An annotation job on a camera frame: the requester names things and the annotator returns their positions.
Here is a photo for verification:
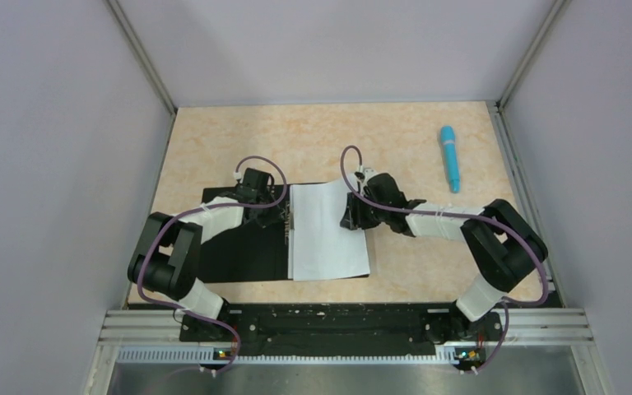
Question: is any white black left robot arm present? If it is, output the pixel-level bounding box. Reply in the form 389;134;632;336
128;168;289;340

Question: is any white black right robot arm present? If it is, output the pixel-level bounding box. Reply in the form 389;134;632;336
340;168;548;339

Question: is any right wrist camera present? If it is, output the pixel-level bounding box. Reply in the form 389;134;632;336
354;167;379;185

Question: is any turquoise marker pen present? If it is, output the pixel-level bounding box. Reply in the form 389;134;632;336
440;125;461;193

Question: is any aluminium frame rail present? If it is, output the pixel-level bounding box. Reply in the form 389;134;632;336
85;304;611;394

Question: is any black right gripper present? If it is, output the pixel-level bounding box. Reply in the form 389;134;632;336
341;190;390;230

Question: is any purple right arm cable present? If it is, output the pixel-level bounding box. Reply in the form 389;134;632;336
340;145;551;377

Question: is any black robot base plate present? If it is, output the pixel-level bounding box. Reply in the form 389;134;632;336
179;303;503;357

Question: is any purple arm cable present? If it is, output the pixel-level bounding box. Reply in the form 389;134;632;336
340;145;551;377
136;156;289;377

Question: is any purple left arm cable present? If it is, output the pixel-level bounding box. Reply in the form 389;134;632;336
136;156;289;377

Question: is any red and black folder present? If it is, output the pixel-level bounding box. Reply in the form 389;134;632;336
193;184;372;284

